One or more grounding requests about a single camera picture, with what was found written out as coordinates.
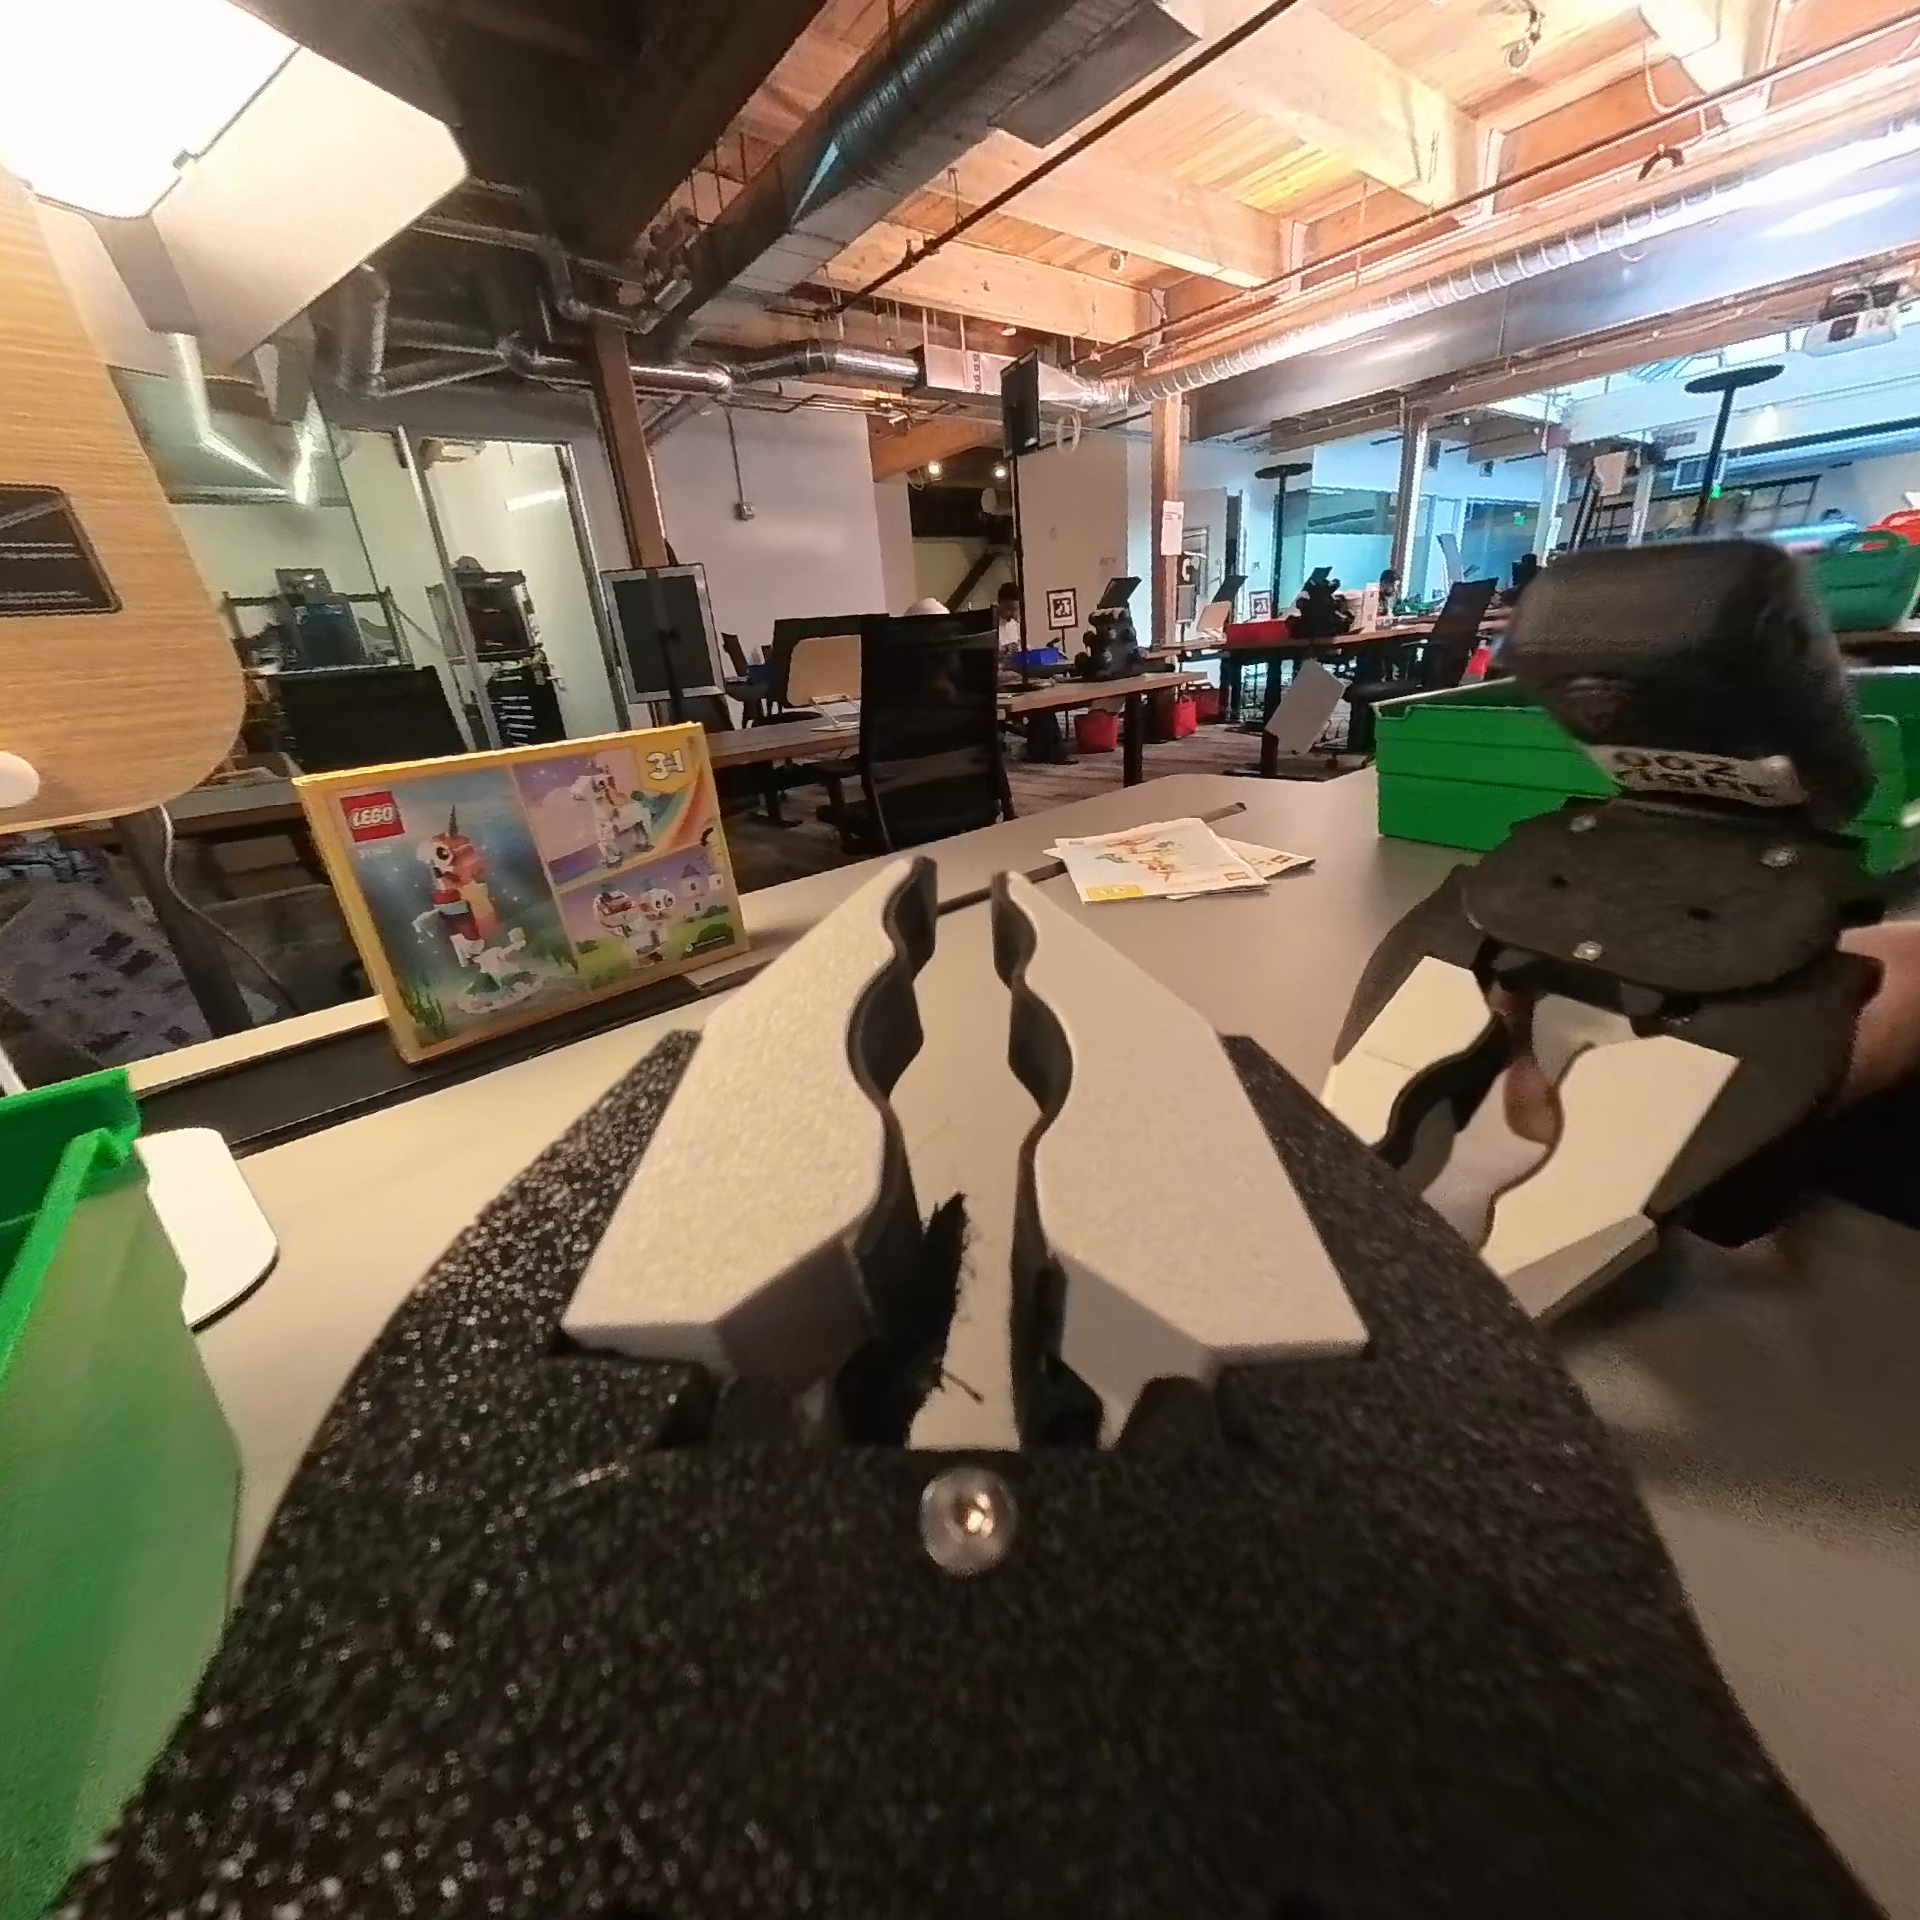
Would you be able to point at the bright studio light panel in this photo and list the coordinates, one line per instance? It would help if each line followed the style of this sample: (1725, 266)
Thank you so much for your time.
(195, 105)

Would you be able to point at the black office chair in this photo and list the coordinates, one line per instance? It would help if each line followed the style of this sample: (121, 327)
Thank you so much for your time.
(923, 721)

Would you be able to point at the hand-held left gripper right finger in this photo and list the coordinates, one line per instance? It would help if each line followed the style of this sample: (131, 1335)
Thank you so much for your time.
(1184, 1185)

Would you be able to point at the white paper leaflets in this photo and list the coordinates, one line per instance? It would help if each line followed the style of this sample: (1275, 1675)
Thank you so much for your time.
(1172, 863)

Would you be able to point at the person's right hand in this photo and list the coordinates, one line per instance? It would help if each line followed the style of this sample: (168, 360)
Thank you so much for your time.
(1887, 1004)

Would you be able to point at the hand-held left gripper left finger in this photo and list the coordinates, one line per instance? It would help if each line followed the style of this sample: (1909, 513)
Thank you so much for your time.
(751, 1171)

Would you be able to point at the yellow lego box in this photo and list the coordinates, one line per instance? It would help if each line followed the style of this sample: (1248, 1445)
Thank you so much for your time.
(525, 885)

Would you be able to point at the green plastic bin stack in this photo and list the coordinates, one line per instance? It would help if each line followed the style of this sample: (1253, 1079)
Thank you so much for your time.
(89, 1499)

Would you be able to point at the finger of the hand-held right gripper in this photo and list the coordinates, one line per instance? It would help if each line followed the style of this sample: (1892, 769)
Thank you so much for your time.
(1622, 1141)
(1412, 1050)

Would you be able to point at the grey framed monitor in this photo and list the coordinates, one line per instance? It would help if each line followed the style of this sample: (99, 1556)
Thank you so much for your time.
(662, 628)

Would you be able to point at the wooden book stand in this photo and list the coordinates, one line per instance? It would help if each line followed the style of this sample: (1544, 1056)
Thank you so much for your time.
(107, 524)

